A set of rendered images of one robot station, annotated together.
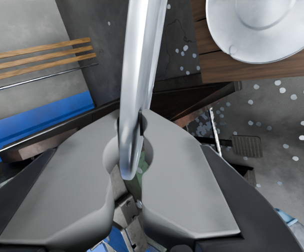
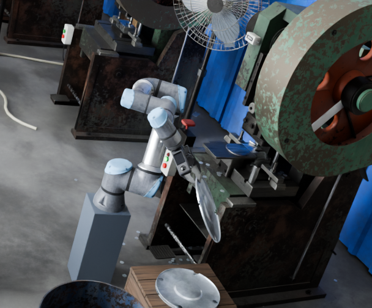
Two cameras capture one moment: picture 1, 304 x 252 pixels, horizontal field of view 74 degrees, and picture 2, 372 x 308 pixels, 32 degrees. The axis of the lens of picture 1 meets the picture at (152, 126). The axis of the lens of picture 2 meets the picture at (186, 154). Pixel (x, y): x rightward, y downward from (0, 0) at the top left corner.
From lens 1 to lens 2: 2.58 m
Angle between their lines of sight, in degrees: 30
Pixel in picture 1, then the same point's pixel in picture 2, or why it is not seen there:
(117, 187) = (235, 176)
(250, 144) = (159, 253)
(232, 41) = (196, 277)
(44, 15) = not seen: outside the picture
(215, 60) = (204, 272)
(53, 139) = (312, 189)
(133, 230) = not seen: hidden behind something
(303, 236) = (143, 189)
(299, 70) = (158, 267)
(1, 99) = not seen: outside the picture
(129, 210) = (223, 167)
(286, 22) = (173, 281)
